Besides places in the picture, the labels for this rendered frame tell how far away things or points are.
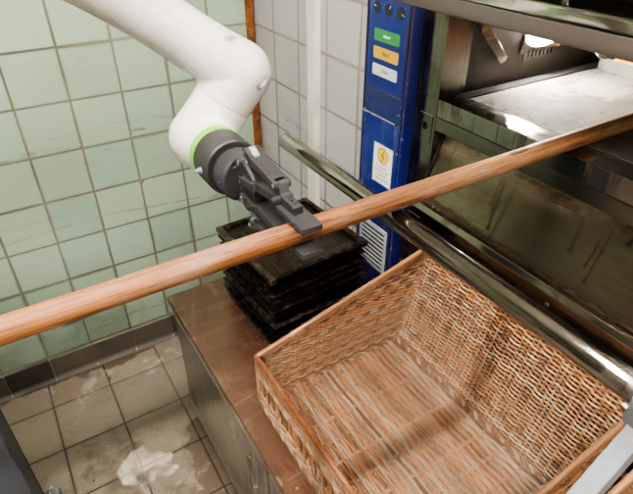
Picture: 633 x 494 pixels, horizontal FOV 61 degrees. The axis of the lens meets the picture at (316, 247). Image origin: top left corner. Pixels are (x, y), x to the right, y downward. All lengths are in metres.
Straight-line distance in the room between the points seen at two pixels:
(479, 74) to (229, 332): 0.87
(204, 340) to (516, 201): 0.83
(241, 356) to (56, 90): 0.95
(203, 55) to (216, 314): 0.80
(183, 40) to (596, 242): 0.76
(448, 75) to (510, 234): 0.35
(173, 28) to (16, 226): 1.18
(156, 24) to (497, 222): 0.73
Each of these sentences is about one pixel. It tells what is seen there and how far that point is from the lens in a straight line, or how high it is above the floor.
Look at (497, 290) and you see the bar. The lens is 0.66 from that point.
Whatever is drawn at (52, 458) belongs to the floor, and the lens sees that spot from 2.07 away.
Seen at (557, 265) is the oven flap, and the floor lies 0.98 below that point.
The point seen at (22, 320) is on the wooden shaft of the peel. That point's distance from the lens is 0.61.
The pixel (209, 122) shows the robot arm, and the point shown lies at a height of 1.24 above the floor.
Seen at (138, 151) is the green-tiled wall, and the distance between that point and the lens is 1.90.
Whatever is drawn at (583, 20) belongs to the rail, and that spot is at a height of 1.42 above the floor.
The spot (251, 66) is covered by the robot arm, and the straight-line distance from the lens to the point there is 0.92.
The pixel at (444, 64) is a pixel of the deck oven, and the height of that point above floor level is 1.25.
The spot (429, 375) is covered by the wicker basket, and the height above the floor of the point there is 0.59.
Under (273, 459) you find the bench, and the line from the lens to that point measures 1.19.
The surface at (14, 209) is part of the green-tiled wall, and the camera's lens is 1.91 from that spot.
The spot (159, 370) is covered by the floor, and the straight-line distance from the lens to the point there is 2.20.
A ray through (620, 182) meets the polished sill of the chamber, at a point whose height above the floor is 1.17.
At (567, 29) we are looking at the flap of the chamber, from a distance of 0.81.
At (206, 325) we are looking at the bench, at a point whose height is 0.58.
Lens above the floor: 1.56
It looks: 35 degrees down
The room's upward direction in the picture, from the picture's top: straight up
